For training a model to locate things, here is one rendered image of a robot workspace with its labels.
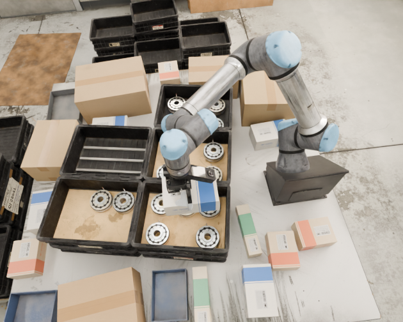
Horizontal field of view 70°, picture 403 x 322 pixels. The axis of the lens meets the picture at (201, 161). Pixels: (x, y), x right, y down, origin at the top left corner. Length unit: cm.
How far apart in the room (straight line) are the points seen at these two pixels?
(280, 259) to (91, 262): 87
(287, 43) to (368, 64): 255
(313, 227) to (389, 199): 127
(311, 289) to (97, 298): 90
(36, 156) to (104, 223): 53
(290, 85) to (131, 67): 107
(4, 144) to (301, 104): 211
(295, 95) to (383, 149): 184
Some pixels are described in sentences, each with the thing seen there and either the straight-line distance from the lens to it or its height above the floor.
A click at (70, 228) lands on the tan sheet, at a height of 83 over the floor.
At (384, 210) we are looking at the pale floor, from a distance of 257.
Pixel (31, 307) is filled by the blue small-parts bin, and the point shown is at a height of 70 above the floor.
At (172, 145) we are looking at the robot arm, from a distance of 75.
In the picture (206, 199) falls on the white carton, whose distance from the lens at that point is 103.
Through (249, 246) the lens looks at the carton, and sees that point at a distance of 137.
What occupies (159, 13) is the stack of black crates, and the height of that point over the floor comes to 50.
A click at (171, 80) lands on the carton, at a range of 181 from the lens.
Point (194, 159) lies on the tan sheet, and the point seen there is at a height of 83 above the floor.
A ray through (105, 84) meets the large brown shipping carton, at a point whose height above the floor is 90.
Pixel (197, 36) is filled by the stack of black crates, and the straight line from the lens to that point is 270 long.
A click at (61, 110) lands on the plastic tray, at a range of 205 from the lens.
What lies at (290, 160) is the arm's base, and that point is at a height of 97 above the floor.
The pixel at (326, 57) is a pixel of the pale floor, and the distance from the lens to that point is 344.
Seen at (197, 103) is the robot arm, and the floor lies 137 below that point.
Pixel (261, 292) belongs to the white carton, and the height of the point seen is 79.
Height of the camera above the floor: 209
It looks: 60 degrees down
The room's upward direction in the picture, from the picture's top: 4 degrees counter-clockwise
